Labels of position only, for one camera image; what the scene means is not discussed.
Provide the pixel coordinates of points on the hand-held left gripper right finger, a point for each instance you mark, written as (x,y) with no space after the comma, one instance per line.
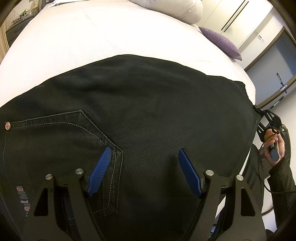
(189,171)

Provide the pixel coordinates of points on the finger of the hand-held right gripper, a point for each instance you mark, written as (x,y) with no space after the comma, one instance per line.
(276,120)

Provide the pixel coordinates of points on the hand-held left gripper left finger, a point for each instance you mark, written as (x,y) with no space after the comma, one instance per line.
(99,171)

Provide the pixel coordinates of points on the black pants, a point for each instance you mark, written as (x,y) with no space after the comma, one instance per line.
(148,111)

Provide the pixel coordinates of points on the person's right forearm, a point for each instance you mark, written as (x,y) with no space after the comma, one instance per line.
(284,190)

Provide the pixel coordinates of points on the person's right hand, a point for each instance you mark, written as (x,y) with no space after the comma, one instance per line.
(281,148)

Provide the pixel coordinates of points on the grey door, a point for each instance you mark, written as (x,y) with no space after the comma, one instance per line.
(270,62)

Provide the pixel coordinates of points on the purple cushion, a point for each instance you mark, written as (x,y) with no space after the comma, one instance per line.
(219,40)

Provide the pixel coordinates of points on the white wardrobe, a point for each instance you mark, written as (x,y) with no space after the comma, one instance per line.
(245,16)

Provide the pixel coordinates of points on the bed with grey headboard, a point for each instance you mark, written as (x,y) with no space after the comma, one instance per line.
(92,34)

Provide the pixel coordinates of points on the white pillow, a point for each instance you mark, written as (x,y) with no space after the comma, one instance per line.
(175,10)

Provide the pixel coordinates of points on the beige curtain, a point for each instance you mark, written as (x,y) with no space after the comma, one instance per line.
(2,44)

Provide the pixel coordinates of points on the dark grey nightstand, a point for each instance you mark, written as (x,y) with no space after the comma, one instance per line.
(16,32)

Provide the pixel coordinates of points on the white wall switch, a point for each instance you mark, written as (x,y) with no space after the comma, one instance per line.
(261,38)

